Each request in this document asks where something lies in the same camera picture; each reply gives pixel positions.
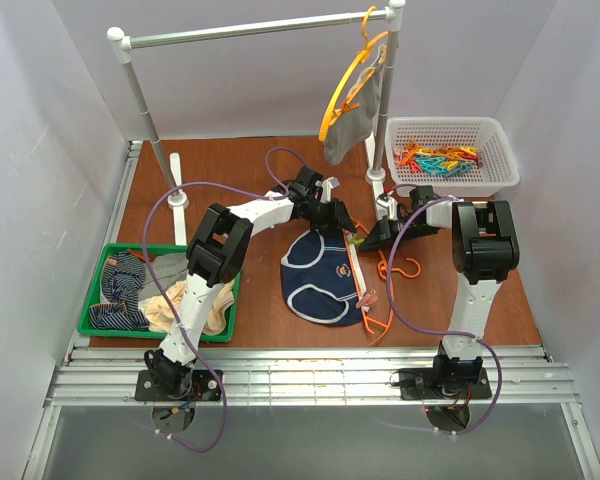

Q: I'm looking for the yellow plastic hanger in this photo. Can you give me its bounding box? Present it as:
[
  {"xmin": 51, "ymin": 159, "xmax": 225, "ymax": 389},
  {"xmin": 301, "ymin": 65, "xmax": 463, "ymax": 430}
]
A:
[{"xmin": 318, "ymin": 6, "xmax": 389, "ymax": 143}]

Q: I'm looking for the navy blue underwear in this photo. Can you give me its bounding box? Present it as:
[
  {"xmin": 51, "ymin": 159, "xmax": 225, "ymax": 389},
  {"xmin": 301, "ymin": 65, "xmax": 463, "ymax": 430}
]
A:
[{"xmin": 281, "ymin": 230, "xmax": 363, "ymax": 327}]

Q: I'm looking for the beige underwear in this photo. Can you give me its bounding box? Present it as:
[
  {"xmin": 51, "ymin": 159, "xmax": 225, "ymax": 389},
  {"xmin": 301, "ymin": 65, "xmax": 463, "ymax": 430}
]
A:
[{"xmin": 138, "ymin": 280, "xmax": 235, "ymax": 336}]

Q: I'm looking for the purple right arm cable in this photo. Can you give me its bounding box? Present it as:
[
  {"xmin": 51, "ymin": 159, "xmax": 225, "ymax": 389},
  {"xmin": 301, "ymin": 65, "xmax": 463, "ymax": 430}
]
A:
[{"xmin": 384, "ymin": 183, "xmax": 504, "ymax": 437}]

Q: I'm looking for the white plastic basket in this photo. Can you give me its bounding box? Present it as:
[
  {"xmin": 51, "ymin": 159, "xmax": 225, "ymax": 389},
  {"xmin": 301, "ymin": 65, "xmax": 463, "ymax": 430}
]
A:
[{"xmin": 385, "ymin": 117, "xmax": 520, "ymax": 198}]

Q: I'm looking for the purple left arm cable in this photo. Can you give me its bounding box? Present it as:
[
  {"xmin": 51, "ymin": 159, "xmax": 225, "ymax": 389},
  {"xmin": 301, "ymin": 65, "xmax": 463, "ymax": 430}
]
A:
[{"xmin": 142, "ymin": 148, "xmax": 311, "ymax": 454}]

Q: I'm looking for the orange plastic hanger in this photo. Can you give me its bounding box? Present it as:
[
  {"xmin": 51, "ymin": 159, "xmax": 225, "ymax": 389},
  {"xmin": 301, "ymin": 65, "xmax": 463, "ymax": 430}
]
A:
[{"xmin": 343, "ymin": 218, "xmax": 422, "ymax": 346}]

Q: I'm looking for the teal clothespin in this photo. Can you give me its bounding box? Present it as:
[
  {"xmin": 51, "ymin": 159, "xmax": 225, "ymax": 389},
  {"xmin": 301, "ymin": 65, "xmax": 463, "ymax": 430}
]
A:
[{"xmin": 415, "ymin": 156, "xmax": 450, "ymax": 175}]

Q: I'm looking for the striped blue underwear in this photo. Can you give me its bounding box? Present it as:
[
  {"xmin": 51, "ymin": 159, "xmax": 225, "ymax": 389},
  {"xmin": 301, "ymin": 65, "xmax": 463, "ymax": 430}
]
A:
[{"xmin": 88, "ymin": 251, "xmax": 149, "ymax": 331}]

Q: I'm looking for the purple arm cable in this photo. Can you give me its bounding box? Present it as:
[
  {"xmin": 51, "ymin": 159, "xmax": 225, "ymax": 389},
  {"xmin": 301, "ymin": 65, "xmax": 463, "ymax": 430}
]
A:
[
  {"xmin": 142, "ymin": 148, "xmax": 311, "ymax": 454},
  {"xmin": 384, "ymin": 183, "xmax": 504, "ymax": 437}
]

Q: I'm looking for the grey hanging underwear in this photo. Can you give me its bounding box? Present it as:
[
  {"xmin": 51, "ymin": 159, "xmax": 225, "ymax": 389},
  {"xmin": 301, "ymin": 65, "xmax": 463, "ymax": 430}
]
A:
[{"xmin": 322, "ymin": 44, "xmax": 387, "ymax": 166}]

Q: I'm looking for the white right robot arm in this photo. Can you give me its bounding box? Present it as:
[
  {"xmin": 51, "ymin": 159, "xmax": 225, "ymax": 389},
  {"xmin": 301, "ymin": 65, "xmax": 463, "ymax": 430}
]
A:
[{"xmin": 359, "ymin": 184, "xmax": 520, "ymax": 393}]

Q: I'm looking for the green plastic tray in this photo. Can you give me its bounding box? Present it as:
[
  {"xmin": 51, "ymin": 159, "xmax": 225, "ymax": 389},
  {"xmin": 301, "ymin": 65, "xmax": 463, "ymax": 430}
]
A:
[{"xmin": 76, "ymin": 242, "xmax": 245, "ymax": 343}]

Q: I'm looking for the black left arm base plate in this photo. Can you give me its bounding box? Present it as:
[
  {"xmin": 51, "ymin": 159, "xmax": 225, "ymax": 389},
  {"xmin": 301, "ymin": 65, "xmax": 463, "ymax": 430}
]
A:
[{"xmin": 134, "ymin": 370, "xmax": 222, "ymax": 402}]

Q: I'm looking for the grey underwear in tray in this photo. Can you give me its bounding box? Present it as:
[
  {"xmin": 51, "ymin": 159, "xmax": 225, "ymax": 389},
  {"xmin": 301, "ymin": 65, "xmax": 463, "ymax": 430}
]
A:
[{"xmin": 138, "ymin": 252, "xmax": 188, "ymax": 301}]

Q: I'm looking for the white clothes rack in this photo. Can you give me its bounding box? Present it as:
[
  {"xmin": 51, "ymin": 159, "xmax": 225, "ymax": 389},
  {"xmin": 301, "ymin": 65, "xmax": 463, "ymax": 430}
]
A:
[{"xmin": 106, "ymin": 1, "xmax": 405, "ymax": 245}]

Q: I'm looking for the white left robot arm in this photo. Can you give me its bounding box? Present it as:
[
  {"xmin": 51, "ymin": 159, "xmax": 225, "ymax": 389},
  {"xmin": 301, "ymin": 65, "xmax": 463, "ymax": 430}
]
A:
[{"xmin": 144, "ymin": 167, "xmax": 354, "ymax": 399}]

